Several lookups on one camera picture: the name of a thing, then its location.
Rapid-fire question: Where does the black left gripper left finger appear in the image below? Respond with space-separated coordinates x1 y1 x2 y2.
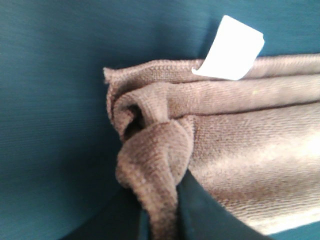
63 188 150 240

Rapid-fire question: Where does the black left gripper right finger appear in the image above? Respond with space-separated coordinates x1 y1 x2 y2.
177 170 271 240

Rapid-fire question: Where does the brown towel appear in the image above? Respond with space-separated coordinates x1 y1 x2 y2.
103 16 320 240

